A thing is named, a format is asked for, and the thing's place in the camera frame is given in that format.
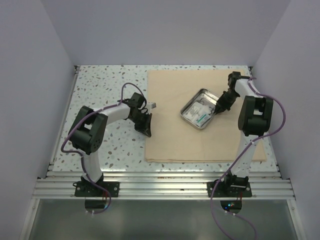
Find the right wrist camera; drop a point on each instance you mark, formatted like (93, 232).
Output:
(233, 77)

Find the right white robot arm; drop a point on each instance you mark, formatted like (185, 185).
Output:
(253, 122)

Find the beige cloth drape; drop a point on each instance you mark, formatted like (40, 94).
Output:
(175, 140)

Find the white blue sachet packet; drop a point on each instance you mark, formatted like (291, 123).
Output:
(201, 120)

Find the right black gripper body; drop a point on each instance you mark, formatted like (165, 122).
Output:
(228, 99)

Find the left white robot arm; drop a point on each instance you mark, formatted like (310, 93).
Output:
(88, 129)

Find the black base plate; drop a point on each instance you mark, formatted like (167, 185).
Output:
(84, 189)
(222, 191)

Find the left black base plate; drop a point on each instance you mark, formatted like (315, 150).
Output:
(84, 189)

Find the steel hemostat forceps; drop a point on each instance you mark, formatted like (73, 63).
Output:
(208, 104)

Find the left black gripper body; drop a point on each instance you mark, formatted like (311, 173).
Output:
(132, 119)

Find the stainless steel tray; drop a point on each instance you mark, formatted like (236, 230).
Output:
(205, 95)

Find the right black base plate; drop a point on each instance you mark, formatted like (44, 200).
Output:
(222, 191)

